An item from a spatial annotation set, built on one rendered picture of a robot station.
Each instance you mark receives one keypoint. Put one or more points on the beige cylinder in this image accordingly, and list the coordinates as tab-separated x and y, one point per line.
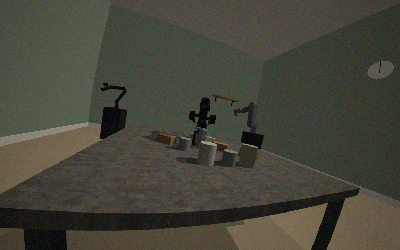
206	153

